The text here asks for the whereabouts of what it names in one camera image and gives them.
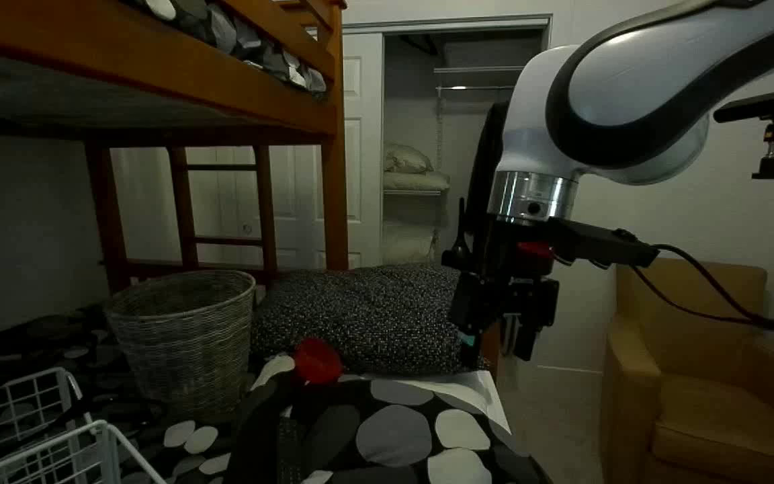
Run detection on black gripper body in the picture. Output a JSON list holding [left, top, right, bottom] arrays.
[[440, 218, 581, 334]]

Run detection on white bedsheet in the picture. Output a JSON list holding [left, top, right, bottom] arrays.
[[437, 367, 516, 435]]

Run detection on black speckled pillow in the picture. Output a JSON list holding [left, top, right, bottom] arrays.
[[249, 264, 475, 377]]

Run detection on folded white linens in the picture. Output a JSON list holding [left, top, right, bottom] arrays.
[[382, 168, 454, 201]]

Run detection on black duvet with large dots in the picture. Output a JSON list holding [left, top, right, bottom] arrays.
[[135, 350, 554, 484]]

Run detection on white pillow on shelf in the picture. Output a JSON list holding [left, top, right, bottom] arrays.
[[382, 141, 434, 176]]

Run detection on red plush object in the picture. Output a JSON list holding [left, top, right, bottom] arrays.
[[292, 335, 346, 386]]

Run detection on white closet door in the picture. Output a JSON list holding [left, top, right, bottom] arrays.
[[340, 30, 386, 272]]

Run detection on yellow armchair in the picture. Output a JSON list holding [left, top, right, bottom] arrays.
[[598, 256, 774, 484]]

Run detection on wooden bunk ladder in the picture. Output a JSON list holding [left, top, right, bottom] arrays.
[[165, 141, 278, 277]]

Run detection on woven wicker basket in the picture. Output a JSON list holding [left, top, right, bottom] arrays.
[[101, 268, 257, 425]]

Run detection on dotted duvet on bunk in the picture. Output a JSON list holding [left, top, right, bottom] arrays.
[[139, 0, 329, 100]]

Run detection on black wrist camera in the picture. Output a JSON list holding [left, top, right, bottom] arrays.
[[543, 218, 664, 272]]

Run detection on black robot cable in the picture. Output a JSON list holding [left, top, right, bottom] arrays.
[[626, 240, 774, 339]]

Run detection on black camera stand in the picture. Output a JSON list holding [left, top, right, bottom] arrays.
[[711, 82, 774, 183]]

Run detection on wooden bunk bed frame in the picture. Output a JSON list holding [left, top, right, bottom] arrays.
[[0, 0, 352, 296]]

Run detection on white wire basket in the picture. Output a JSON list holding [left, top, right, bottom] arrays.
[[0, 362, 92, 467], [0, 417, 165, 484]]

